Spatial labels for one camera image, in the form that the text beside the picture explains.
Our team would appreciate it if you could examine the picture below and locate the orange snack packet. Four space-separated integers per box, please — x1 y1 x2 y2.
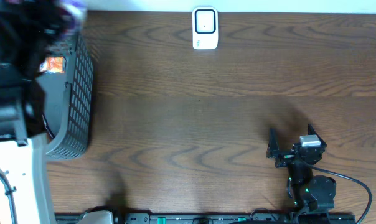
39 57 66 73

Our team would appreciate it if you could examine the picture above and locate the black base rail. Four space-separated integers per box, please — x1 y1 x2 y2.
55 212 357 224

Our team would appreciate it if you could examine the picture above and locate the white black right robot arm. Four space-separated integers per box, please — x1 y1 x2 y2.
266 124 336 223

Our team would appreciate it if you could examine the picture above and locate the purple pink tissue pack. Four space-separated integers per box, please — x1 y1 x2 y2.
57 0 88 36

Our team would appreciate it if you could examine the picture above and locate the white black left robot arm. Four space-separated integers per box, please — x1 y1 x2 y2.
0 1 87 223

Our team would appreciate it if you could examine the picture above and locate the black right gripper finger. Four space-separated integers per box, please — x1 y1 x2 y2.
266 128 280 158
307 124 318 136

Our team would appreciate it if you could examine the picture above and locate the grey plastic lattice basket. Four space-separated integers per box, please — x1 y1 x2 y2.
37 33 94 160

